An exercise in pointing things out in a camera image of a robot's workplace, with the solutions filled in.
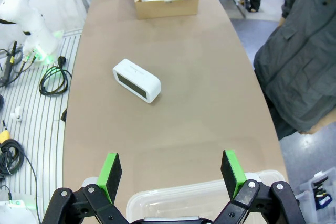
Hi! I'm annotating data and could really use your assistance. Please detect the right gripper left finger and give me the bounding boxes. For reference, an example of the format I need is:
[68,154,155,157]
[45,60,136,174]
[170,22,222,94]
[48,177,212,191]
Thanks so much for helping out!
[41,152,129,224]

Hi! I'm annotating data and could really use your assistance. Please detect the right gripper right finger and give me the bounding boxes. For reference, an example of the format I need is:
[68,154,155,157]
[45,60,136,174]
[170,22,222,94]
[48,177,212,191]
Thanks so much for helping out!
[214,150,307,224]

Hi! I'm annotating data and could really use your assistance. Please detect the white unwrapped digital clock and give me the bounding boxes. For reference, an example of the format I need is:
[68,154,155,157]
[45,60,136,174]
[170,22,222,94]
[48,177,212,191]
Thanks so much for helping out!
[112,58,162,104]

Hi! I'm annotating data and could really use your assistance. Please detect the person's left hand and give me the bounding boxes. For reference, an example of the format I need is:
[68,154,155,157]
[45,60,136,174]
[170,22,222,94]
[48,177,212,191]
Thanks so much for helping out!
[299,113,336,135]

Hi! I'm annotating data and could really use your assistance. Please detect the clear plastic container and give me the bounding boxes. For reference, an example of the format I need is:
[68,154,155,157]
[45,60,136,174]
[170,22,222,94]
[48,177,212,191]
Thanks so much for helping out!
[126,169,287,224]

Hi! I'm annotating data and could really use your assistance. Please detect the clear plastic storage bin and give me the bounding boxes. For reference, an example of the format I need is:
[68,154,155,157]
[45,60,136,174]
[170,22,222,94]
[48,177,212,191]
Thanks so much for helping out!
[295,166,336,211]

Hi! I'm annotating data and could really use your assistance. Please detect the grooved metal mounting platform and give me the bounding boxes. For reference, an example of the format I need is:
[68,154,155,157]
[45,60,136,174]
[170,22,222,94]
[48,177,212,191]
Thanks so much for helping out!
[0,29,82,224]

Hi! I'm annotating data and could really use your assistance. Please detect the small white plastic part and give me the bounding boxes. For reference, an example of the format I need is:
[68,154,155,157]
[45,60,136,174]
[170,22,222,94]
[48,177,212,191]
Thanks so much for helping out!
[10,106,24,122]

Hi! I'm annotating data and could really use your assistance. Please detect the person in grey jacket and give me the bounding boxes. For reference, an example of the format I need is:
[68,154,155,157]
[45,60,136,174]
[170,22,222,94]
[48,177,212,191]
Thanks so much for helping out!
[253,0,336,141]

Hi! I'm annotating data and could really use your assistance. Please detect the black cable bundle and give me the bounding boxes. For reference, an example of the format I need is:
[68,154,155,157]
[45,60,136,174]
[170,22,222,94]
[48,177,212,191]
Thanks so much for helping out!
[0,140,26,180]

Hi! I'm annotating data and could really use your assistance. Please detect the yellow handled tool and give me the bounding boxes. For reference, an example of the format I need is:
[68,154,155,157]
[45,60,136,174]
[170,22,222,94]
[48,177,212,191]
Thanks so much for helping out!
[0,120,11,145]

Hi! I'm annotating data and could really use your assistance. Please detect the coiled black power cable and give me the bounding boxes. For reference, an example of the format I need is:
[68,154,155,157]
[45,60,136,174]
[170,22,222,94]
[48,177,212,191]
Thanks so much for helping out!
[38,55,72,95]

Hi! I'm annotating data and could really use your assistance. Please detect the black cable connectors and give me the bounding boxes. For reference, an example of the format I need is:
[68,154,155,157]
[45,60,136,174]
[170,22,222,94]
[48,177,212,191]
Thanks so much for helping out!
[0,40,24,88]

